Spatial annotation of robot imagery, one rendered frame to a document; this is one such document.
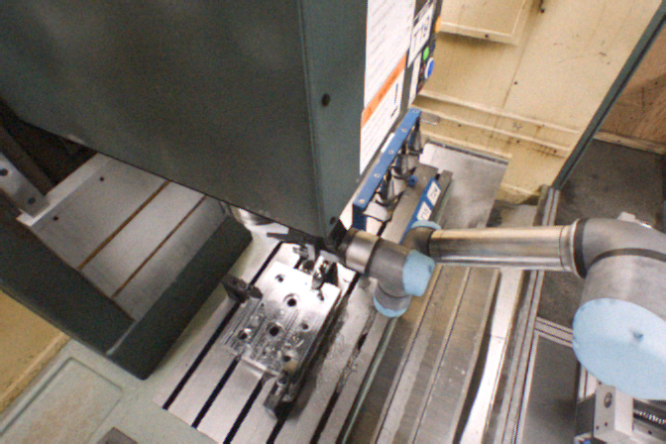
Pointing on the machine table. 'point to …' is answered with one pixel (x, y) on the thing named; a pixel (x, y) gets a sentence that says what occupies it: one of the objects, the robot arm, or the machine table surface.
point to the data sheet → (386, 40)
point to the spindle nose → (244, 216)
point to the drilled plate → (275, 293)
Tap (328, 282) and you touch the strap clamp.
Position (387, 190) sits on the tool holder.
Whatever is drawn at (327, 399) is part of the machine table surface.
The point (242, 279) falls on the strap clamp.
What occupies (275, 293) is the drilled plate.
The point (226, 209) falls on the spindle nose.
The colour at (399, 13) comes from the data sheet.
